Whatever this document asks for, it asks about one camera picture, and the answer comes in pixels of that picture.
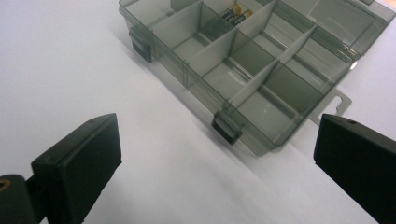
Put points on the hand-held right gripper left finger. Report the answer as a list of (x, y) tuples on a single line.
[(81, 168)]

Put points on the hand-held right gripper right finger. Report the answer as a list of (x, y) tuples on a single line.
[(361, 161)]

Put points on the clear grey compartment organizer box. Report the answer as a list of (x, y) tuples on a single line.
[(249, 71)]

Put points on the black and orange battery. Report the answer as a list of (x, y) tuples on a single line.
[(242, 18), (232, 11)]

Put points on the white table cover sheet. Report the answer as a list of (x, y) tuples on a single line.
[(77, 62)]

